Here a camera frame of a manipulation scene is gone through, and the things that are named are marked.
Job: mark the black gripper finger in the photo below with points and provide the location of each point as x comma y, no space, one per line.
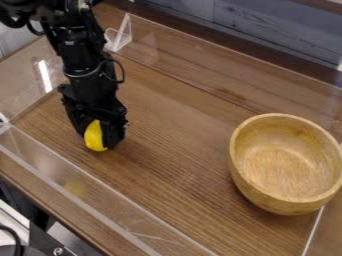
114,125
80,118

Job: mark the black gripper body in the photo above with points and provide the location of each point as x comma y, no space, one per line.
94,85

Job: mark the yellow lemon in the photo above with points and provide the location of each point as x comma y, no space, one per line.
94,137

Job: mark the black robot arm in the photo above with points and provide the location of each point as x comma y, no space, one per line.
68,25

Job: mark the brown wooden bowl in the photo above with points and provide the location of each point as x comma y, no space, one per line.
285,163

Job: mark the clear acrylic corner bracket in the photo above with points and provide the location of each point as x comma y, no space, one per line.
119,37

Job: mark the clear acrylic enclosure wall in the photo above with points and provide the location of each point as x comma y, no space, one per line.
158,196

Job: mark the black metal table frame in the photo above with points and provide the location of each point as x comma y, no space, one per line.
27,226

